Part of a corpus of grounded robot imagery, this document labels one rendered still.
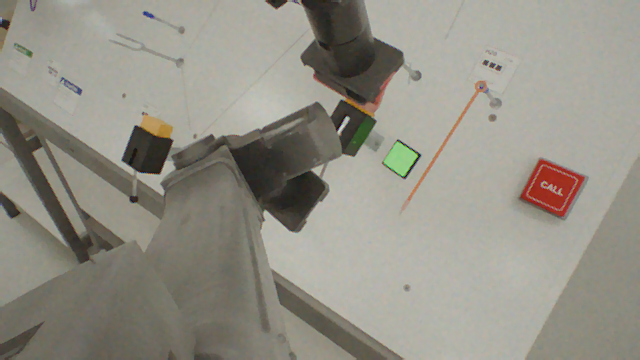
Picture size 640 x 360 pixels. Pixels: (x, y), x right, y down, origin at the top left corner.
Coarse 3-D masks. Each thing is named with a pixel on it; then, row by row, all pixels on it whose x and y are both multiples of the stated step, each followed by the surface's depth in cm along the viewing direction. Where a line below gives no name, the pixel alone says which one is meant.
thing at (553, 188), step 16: (544, 160) 57; (544, 176) 57; (560, 176) 56; (576, 176) 55; (528, 192) 58; (544, 192) 57; (560, 192) 56; (576, 192) 55; (544, 208) 57; (560, 208) 56
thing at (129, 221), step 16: (48, 144) 124; (64, 160) 124; (64, 176) 132; (80, 176) 123; (96, 176) 115; (80, 192) 132; (96, 192) 123; (112, 192) 115; (96, 208) 131; (112, 208) 122; (128, 208) 114; (144, 208) 107; (112, 224) 130; (128, 224) 121; (144, 224) 113; (128, 240) 130; (144, 240) 121
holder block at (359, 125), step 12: (336, 108) 63; (348, 108) 62; (336, 120) 63; (348, 120) 62; (360, 120) 61; (372, 120) 63; (348, 132) 62; (360, 132) 63; (348, 144) 62; (360, 144) 65
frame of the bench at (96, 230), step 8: (40, 136) 124; (48, 152) 128; (56, 168) 132; (64, 184) 137; (72, 192) 138; (72, 200) 141; (80, 208) 142; (80, 216) 147; (88, 216) 146; (88, 224) 146; (96, 224) 144; (88, 232) 152; (96, 232) 146; (104, 232) 142; (112, 232) 142; (96, 240) 152; (104, 240) 155; (112, 240) 140; (120, 240) 140; (96, 248) 158; (104, 248) 156; (112, 248) 159
